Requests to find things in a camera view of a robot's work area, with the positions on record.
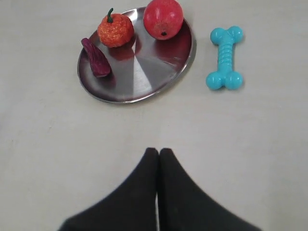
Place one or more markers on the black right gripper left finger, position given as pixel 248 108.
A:
pixel 130 207

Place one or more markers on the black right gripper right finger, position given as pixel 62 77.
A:
pixel 184 206

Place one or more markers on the teal toy bone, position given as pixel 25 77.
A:
pixel 225 76

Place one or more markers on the round stainless steel plate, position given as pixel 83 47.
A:
pixel 141 68

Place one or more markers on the purple toy sweet potato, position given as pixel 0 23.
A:
pixel 99 64

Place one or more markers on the orange toy tangerine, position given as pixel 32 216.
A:
pixel 115 30

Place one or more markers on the red toy apple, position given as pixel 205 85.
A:
pixel 163 19

